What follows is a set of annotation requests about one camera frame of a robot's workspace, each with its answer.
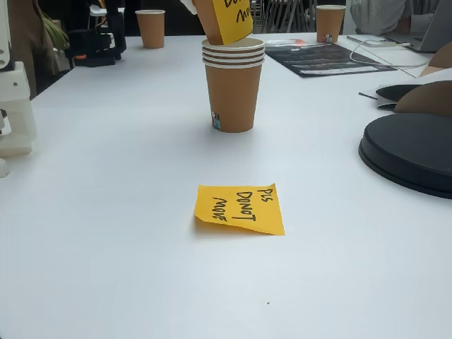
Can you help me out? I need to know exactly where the yellow handwritten sticky note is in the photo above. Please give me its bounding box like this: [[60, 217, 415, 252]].
[[211, 0, 254, 46], [194, 183, 285, 237]]

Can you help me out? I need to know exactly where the black leader arm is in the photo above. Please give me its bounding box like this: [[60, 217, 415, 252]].
[[66, 0, 127, 68]]

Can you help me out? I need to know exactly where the red white leaflet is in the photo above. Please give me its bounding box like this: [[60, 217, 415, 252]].
[[264, 37, 308, 47]]

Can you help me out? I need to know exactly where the black printed poster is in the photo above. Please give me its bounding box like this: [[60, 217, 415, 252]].
[[264, 42, 398, 78]]

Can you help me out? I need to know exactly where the green plant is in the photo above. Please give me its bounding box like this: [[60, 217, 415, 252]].
[[37, 8, 71, 49]]

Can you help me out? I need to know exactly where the person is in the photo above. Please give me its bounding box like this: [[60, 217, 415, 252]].
[[349, 0, 442, 36]]

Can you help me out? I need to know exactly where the flat silver device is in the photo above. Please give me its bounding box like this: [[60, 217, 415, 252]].
[[345, 35, 411, 49]]

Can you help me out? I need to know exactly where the silver laptop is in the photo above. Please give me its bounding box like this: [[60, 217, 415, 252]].
[[384, 0, 452, 54]]

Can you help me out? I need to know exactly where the black round disc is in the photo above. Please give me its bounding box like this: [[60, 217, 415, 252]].
[[358, 112, 452, 201]]

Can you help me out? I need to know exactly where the metal wire chair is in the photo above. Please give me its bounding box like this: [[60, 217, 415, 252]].
[[263, 0, 317, 35]]

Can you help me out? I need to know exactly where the white cable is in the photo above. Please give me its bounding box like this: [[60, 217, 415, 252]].
[[349, 39, 430, 70]]

